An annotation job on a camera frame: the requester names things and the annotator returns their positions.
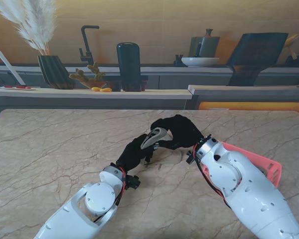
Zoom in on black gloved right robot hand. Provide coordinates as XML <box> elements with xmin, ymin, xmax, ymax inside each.
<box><xmin>150</xmin><ymin>114</ymin><xmax>206</xmax><ymax>151</ymax></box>

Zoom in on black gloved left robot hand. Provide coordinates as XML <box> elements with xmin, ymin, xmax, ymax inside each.
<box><xmin>116</xmin><ymin>133</ymin><xmax>160</xmax><ymax>173</ymax></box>

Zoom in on pink plastic storage basket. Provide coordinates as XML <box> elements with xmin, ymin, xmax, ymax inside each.
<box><xmin>201</xmin><ymin>141</ymin><xmax>282</xmax><ymax>189</ymax></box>

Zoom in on white speckled bowl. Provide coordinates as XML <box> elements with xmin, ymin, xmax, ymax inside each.
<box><xmin>180</xmin><ymin>57</ymin><xmax>220</xmax><ymax>68</ymax></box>

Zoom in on small black figurine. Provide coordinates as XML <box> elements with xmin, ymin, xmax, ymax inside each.
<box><xmin>173</xmin><ymin>54</ymin><xmax>184</xmax><ymax>67</ymax></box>

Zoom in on yellow lemons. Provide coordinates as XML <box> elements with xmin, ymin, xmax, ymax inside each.
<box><xmin>90</xmin><ymin>86</ymin><xmax>113</xmax><ymax>93</ymax></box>

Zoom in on grey lidded pot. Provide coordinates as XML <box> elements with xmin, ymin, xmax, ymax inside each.
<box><xmin>188</xmin><ymin>28</ymin><xmax>221</xmax><ymax>59</ymax></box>

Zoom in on tall black appliance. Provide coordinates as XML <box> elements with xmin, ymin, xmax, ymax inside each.
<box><xmin>103</xmin><ymin>42</ymin><xmax>149</xmax><ymax>92</ymax></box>

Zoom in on green cactus plant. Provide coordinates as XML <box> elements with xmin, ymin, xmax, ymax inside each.
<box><xmin>68</xmin><ymin>61</ymin><xmax>107</xmax><ymax>89</ymax></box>

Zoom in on dark angular stand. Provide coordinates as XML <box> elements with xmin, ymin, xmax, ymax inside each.
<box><xmin>225</xmin><ymin>32</ymin><xmax>289</xmax><ymax>87</ymax></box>

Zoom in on dark ribbed vase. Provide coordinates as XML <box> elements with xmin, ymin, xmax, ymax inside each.
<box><xmin>37</xmin><ymin>55</ymin><xmax>77</xmax><ymax>90</ymax></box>

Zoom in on black kitchen faucet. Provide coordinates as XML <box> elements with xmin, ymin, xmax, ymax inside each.
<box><xmin>79</xmin><ymin>25</ymin><xmax>100</xmax><ymax>66</ymax></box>

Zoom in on small dark container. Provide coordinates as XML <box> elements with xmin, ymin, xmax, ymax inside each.
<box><xmin>285</xmin><ymin>52</ymin><xmax>299</xmax><ymax>67</ymax></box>

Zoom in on plate with red food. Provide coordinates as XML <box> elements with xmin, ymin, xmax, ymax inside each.
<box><xmin>0</xmin><ymin>85</ymin><xmax>37</xmax><ymax>91</ymax></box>

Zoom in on yellow wooden utensil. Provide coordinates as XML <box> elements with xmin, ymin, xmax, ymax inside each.
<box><xmin>284</xmin><ymin>34</ymin><xmax>299</xmax><ymax>60</ymax></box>

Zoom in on white leaning board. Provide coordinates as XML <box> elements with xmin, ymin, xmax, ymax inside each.
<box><xmin>0</xmin><ymin>50</ymin><xmax>26</xmax><ymax>86</ymax></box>

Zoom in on white pampas grass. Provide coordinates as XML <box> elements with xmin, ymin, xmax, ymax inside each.
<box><xmin>0</xmin><ymin>0</ymin><xmax>59</xmax><ymax>56</ymax></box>

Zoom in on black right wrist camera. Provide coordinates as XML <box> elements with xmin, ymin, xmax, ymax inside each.
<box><xmin>185</xmin><ymin>150</ymin><xmax>197</xmax><ymax>165</ymax></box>

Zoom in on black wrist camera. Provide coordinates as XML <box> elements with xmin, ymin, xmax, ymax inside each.
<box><xmin>126</xmin><ymin>175</ymin><xmax>141</xmax><ymax>191</ymax></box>
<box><xmin>185</xmin><ymin>150</ymin><xmax>197</xmax><ymax>165</ymax></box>

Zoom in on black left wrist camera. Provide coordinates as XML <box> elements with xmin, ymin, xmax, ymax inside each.
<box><xmin>126</xmin><ymin>175</ymin><xmax>141</xmax><ymax>191</ymax></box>

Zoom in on red black cable bundle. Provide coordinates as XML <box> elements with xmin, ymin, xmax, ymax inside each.
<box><xmin>192</xmin><ymin>144</ymin><xmax>234</xmax><ymax>210</ymax></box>
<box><xmin>92</xmin><ymin>166</ymin><xmax>128</xmax><ymax>224</ymax></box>

